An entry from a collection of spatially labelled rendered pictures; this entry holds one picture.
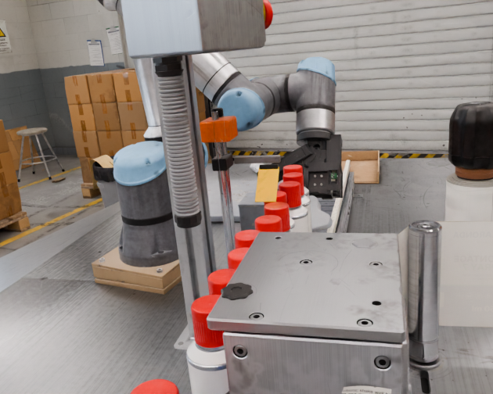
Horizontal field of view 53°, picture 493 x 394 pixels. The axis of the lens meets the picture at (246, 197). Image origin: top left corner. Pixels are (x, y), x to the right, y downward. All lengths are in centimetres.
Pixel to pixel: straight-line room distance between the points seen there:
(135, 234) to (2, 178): 330
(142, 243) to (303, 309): 77
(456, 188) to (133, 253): 62
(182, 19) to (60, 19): 666
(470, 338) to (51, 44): 698
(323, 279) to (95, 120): 450
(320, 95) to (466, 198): 33
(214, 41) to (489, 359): 52
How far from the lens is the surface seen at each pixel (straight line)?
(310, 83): 98
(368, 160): 192
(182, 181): 62
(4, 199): 432
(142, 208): 102
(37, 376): 88
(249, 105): 86
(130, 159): 101
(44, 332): 99
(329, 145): 95
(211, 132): 69
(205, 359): 44
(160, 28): 63
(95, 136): 482
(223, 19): 58
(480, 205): 82
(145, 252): 104
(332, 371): 30
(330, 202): 131
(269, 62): 543
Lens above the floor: 129
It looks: 17 degrees down
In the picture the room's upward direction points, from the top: 5 degrees counter-clockwise
